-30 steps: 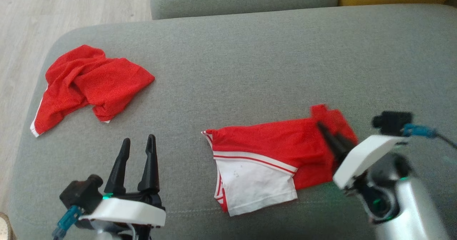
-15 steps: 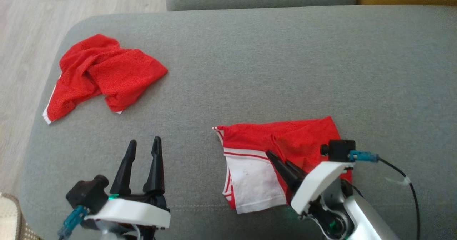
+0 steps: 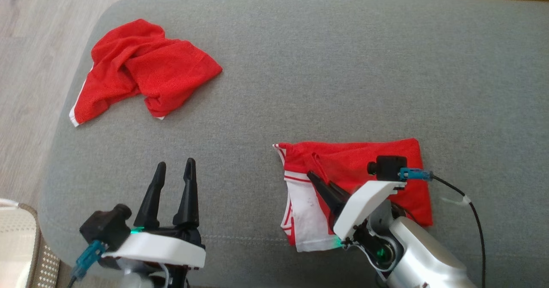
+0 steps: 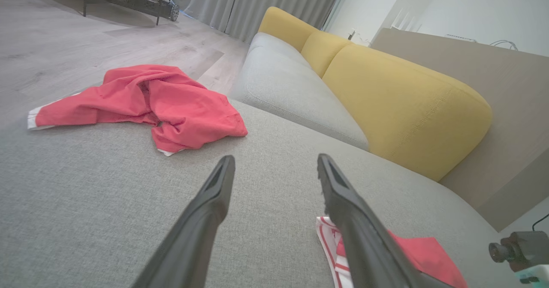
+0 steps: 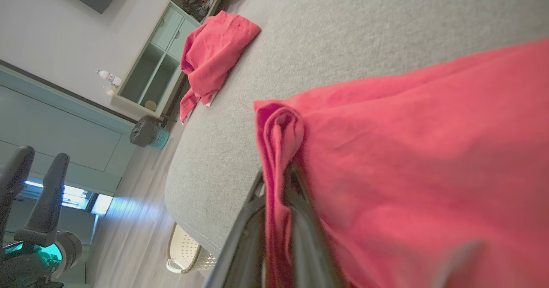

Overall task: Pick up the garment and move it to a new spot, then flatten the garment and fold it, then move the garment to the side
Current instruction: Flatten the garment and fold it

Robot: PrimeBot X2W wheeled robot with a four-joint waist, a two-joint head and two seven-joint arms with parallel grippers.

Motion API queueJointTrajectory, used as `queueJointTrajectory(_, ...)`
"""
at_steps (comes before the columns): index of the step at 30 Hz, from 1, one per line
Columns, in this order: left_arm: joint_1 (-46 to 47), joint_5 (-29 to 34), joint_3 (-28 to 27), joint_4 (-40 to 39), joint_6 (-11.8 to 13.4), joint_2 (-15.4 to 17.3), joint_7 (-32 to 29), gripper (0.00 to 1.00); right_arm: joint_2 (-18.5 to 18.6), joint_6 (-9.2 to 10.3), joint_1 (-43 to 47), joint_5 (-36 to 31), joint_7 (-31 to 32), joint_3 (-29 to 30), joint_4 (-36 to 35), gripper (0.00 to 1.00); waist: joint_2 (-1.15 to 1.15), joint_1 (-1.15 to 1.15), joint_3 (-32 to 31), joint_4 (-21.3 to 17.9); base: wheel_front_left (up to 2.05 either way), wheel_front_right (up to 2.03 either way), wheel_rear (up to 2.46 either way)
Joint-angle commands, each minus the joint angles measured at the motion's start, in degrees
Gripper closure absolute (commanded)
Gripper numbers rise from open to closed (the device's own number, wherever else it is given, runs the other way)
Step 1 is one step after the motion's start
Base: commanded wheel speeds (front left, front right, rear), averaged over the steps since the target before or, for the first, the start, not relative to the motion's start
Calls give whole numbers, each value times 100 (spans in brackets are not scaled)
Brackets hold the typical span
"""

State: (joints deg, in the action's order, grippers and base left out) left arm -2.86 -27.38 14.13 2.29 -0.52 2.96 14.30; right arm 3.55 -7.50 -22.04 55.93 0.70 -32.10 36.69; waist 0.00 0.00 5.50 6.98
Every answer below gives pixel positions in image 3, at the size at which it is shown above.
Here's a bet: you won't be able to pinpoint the white laundry basket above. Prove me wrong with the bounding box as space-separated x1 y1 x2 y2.
0 198 61 288

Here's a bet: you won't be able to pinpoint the red shorts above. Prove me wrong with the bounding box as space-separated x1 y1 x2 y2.
69 18 223 128

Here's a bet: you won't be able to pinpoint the large grey sofa seat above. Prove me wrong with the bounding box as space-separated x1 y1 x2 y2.
38 0 549 288

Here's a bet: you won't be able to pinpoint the right cable with blue plug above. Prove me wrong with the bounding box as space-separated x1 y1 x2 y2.
398 167 488 288

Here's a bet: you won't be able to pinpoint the cable with blue plug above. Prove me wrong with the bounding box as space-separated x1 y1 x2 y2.
398 167 488 288
66 240 108 288

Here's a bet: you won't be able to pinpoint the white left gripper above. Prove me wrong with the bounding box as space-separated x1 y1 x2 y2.
101 158 207 269

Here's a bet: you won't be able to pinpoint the left cable with blue plug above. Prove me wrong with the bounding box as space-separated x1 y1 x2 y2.
66 240 108 288

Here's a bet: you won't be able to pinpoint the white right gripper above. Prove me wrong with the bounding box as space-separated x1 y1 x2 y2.
306 170 407 241

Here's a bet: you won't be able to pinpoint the red Bulls jersey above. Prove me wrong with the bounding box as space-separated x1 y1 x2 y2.
272 138 434 253

